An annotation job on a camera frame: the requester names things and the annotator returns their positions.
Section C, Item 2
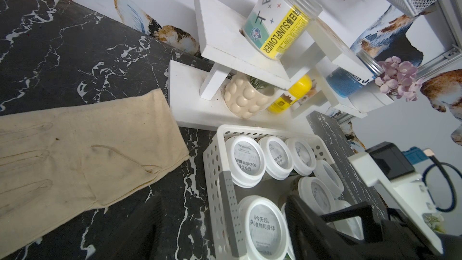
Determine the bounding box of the yellow jar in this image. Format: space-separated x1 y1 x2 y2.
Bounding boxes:
267 75 313 114

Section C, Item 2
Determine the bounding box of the woven pot green plant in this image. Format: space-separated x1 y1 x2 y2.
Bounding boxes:
224 72 275 119

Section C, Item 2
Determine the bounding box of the yogurt cup back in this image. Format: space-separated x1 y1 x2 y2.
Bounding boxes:
258 136 294 181
225 136 266 189
238 196 288 260
285 137 316 176

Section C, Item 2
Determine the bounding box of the pink flower pot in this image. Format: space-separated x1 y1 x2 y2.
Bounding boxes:
375 56 424 102

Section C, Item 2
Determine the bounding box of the white plastic basket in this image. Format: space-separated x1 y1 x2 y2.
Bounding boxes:
201 124 365 260

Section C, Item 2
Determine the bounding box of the blue white can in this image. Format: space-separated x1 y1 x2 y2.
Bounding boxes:
326 50 385 98

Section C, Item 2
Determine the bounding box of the white tiered shelf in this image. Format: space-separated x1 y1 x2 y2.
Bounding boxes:
168 0 393 132

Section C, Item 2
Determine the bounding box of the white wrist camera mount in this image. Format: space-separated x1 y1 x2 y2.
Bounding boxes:
348 142 443 254

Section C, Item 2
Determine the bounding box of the beige work glove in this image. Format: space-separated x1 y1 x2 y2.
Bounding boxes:
1 89 189 257

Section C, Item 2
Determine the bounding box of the green yellow tin can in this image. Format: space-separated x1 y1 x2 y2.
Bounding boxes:
242 0 322 60

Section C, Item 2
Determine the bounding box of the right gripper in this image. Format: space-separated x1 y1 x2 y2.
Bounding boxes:
285 196 462 260

